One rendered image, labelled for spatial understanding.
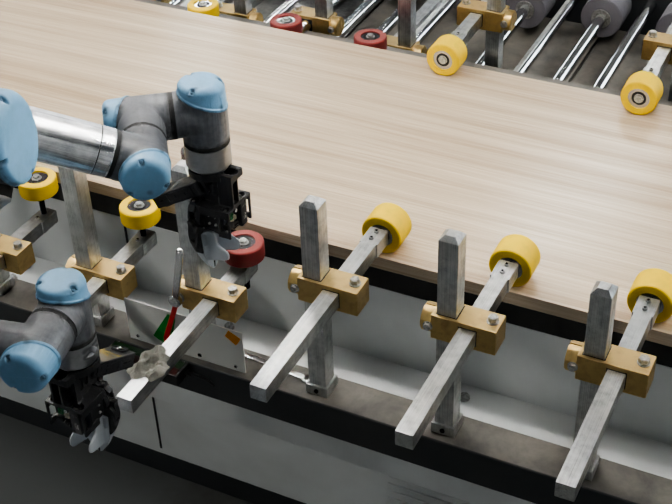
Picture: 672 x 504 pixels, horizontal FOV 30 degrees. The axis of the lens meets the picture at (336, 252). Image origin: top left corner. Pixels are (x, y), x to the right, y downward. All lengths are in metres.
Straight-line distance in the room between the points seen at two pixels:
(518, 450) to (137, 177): 0.85
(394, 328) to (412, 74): 0.70
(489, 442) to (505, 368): 0.21
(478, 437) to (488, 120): 0.78
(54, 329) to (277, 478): 1.21
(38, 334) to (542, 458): 0.91
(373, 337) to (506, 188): 0.40
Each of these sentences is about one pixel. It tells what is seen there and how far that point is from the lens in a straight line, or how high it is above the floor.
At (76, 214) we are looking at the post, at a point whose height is 0.97.
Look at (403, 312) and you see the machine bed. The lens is 2.42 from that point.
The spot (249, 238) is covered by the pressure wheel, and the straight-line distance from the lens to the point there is 2.38.
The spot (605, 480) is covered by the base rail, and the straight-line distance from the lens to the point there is 2.21.
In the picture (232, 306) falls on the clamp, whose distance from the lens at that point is 2.29.
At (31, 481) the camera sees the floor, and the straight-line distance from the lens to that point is 3.26.
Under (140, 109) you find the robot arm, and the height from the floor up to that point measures 1.34.
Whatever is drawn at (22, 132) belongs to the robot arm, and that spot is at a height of 1.52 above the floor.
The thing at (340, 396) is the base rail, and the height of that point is 0.70.
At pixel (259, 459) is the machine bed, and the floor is 0.20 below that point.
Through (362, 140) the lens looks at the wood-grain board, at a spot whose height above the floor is 0.90.
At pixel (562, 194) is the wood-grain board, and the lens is 2.51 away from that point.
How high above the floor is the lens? 2.30
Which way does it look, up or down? 37 degrees down
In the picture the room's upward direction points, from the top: 2 degrees counter-clockwise
